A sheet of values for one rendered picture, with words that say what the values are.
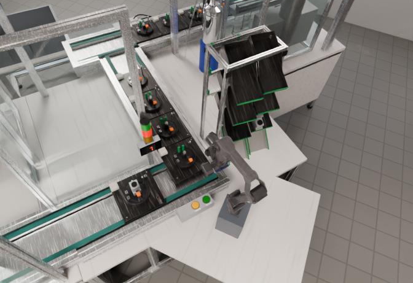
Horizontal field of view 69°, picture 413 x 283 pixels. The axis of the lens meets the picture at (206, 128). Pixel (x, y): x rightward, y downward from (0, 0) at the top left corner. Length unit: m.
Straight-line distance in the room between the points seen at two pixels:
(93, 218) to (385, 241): 2.40
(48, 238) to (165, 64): 1.51
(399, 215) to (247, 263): 1.90
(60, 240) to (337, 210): 2.27
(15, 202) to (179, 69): 1.45
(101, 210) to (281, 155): 1.18
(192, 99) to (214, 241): 1.04
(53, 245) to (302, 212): 1.39
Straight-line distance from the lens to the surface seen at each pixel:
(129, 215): 1.73
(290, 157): 2.10
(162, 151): 1.86
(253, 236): 1.82
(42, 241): 1.88
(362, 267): 2.98
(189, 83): 2.39
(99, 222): 1.81
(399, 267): 3.14
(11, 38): 1.07
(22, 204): 2.07
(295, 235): 1.89
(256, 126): 1.69
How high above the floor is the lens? 2.57
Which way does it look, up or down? 54 degrees down
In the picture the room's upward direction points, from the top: 5 degrees clockwise
